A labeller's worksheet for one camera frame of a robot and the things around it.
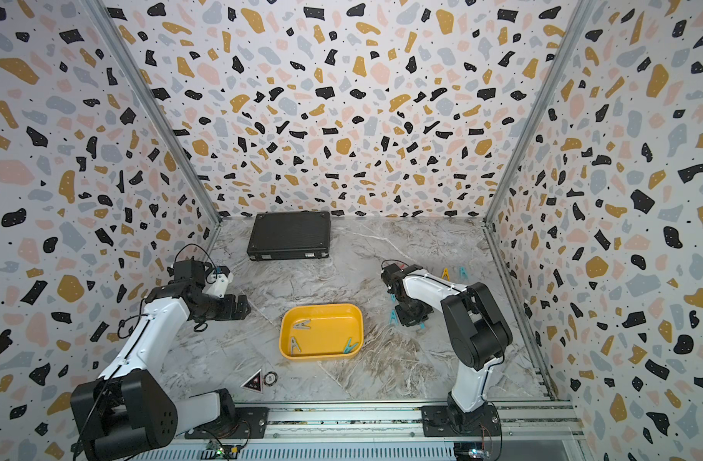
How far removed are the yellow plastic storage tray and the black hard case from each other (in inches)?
8.5

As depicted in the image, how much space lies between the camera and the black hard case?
1.08 m

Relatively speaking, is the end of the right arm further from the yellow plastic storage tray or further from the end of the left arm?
the end of the left arm

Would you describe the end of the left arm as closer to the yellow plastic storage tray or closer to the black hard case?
the yellow plastic storage tray

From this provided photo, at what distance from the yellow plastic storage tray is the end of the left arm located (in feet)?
0.47

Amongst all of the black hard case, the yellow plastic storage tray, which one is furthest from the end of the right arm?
the black hard case

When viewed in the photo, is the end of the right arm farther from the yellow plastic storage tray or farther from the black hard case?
the black hard case

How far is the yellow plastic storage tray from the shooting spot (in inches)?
34.4

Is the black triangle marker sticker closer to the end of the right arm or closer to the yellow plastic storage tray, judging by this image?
the yellow plastic storage tray

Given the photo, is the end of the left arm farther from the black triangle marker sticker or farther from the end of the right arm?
the end of the right arm

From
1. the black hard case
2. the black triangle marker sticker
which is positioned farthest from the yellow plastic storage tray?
the black hard case

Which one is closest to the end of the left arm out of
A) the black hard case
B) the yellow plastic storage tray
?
the yellow plastic storage tray

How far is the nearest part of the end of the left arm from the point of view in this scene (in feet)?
2.45

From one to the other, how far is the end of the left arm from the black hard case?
306mm

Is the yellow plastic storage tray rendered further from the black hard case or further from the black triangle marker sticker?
the black hard case
